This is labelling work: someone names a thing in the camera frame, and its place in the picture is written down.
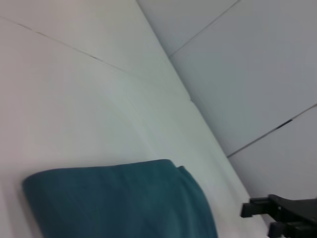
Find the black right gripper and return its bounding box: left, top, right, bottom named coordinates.
left=240, top=194, right=317, bottom=238

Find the teal blue printed T-shirt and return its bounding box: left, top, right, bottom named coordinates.
left=22, top=159, right=218, bottom=238

